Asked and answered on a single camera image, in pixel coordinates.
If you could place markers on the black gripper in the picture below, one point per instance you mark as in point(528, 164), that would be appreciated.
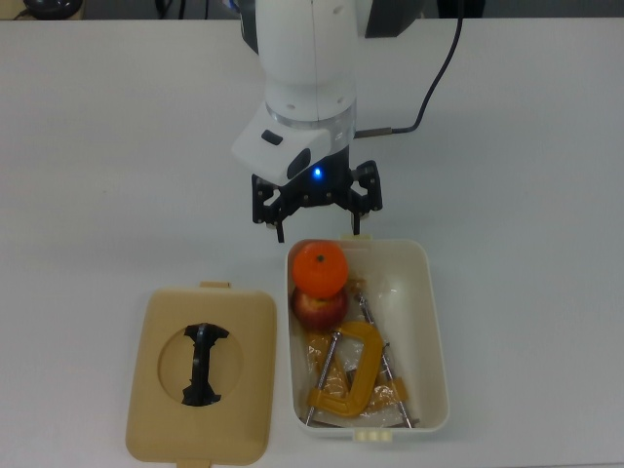
point(324, 190)

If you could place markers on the orange mandarin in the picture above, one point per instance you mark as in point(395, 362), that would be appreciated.
point(320, 270)

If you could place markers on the red apple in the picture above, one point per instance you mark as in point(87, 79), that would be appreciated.
point(319, 312)

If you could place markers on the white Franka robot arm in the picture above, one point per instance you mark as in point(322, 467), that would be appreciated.
point(307, 58)

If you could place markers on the white plastic container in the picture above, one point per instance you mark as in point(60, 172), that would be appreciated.
point(419, 312)

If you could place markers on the beige container lid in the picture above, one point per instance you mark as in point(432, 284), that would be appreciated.
point(146, 390)

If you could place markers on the yellow C-clamp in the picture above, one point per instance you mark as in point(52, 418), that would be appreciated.
point(363, 370)
point(396, 385)

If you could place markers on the clear plastic bag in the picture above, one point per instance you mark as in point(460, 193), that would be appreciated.
point(336, 378)

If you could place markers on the black round object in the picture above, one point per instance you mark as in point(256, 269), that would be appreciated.
point(51, 7)

